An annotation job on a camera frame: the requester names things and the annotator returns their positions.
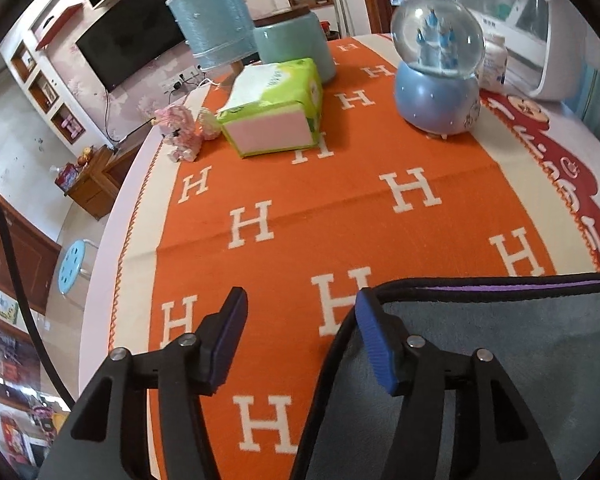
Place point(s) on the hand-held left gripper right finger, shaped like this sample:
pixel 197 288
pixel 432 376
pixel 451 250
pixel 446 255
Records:
pixel 376 340

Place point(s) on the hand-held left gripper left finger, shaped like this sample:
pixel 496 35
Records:
pixel 226 334

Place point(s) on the grey towel with black edge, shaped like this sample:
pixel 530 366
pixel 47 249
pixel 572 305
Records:
pixel 545 360

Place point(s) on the orange patterned blanket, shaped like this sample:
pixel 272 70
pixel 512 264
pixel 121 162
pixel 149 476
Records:
pixel 330 200

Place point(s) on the blue round stool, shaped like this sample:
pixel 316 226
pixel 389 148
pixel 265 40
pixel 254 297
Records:
pixel 72 267

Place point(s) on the wooden tv cabinet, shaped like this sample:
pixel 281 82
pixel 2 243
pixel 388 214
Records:
pixel 92 180

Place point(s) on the pink toy figure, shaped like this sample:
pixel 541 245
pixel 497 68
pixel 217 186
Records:
pixel 180 127

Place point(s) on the green tissue pack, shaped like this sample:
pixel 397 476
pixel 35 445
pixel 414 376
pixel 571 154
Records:
pixel 275 110

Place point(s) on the red and white printed cloth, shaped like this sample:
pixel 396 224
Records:
pixel 550 160

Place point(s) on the blue snow globe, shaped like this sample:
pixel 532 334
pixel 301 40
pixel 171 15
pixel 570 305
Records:
pixel 437 67

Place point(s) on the white pill bottle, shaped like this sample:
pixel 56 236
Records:
pixel 492 62

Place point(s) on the teal ceramic jar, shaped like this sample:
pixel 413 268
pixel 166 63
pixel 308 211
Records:
pixel 300 40

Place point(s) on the blue table lamp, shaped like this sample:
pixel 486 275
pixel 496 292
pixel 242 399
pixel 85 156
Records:
pixel 212 20

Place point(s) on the black television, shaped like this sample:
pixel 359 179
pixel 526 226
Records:
pixel 140 25

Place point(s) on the white appliance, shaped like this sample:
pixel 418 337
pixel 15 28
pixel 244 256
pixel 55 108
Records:
pixel 520 20

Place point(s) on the white wall shelf unit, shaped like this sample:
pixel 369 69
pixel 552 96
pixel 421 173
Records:
pixel 45 85

